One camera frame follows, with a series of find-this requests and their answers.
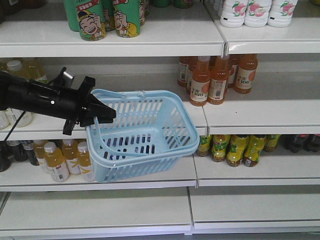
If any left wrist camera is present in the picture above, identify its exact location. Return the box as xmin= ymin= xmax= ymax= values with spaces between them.
xmin=48 ymin=67 xmax=75 ymax=88

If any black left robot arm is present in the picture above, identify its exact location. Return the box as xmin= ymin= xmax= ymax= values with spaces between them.
xmin=0 ymin=71 xmax=117 ymax=136

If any light blue plastic basket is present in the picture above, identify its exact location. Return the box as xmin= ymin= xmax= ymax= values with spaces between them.
xmin=85 ymin=89 xmax=200 ymax=183

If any orange juice bottle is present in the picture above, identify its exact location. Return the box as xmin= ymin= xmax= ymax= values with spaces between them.
xmin=234 ymin=53 xmax=258 ymax=94
xmin=177 ymin=56 xmax=191 ymax=87
xmin=189 ymin=56 xmax=211 ymax=107
xmin=207 ymin=55 xmax=230 ymax=105

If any green cartoon milk bottle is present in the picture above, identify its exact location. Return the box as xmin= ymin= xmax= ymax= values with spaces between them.
xmin=63 ymin=0 xmax=106 ymax=41
xmin=112 ymin=0 xmax=140 ymax=38

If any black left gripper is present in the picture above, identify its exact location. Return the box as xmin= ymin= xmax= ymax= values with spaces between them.
xmin=9 ymin=77 xmax=117 ymax=136

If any pale yellow drink bottle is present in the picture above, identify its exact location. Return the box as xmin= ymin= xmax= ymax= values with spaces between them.
xmin=5 ymin=60 xmax=33 ymax=128

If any yellow lemon tea bottle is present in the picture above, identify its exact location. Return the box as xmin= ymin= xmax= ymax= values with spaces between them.
xmin=226 ymin=134 xmax=249 ymax=167
xmin=211 ymin=134 xmax=231 ymax=163
xmin=242 ymin=134 xmax=267 ymax=167

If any white metal shelf unit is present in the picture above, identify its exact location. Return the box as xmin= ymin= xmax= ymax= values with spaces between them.
xmin=0 ymin=0 xmax=320 ymax=240

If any white peach drink bottle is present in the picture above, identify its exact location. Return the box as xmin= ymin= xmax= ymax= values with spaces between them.
xmin=244 ymin=0 xmax=272 ymax=28
xmin=220 ymin=0 xmax=248 ymax=28
xmin=267 ymin=0 xmax=298 ymax=28

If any orange vitamin drink bottle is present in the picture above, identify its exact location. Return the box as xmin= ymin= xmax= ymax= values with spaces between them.
xmin=62 ymin=139 xmax=81 ymax=175
xmin=76 ymin=141 xmax=95 ymax=182
xmin=44 ymin=141 xmax=69 ymax=183

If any cola bottle red label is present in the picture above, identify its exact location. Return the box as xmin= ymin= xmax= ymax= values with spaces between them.
xmin=284 ymin=134 xmax=309 ymax=153

